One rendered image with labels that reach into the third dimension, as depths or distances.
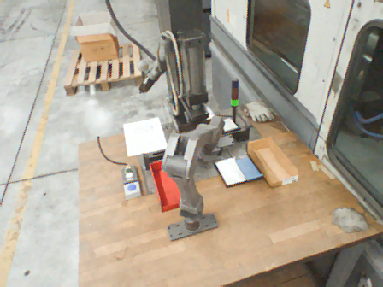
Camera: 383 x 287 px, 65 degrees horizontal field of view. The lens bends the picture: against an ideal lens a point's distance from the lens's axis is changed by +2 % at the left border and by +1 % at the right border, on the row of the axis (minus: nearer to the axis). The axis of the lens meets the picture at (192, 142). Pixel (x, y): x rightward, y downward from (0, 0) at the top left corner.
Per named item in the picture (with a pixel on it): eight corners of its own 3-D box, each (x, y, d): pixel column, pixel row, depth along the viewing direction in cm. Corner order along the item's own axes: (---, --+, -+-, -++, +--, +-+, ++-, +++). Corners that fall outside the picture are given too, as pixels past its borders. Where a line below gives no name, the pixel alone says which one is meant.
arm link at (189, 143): (201, 121, 116) (164, 136, 89) (223, 125, 113) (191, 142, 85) (197, 151, 119) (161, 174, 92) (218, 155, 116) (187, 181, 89)
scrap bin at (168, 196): (162, 213, 125) (160, 203, 122) (150, 172, 144) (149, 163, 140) (189, 204, 128) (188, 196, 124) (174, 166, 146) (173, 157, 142)
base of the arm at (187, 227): (163, 214, 115) (167, 230, 109) (212, 201, 118) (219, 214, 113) (166, 227, 120) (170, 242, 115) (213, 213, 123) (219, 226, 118)
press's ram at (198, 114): (179, 139, 134) (172, 79, 115) (166, 109, 154) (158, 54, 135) (217, 130, 137) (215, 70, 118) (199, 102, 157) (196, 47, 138)
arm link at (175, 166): (189, 198, 118) (172, 149, 93) (204, 203, 116) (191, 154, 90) (182, 213, 115) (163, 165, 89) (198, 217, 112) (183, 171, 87)
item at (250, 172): (249, 183, 132) (250, 178, 130) (234, 161, 143) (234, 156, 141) (263, 178, 133) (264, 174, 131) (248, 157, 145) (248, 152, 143)
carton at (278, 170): (271, 189, 132) (273, 177, 127) (246, 154, 151) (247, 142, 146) (297, 182, 134) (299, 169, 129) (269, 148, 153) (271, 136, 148)
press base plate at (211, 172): (148, 198, 136) (147, 194, 134) (132, 135, 173) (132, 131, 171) (278, 163, 147) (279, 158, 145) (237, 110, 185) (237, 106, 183)
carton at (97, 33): (85, 47, 479) (74, 14, 447) (123, 42, 483) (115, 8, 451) (79, 65, 428) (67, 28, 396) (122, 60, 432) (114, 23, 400)
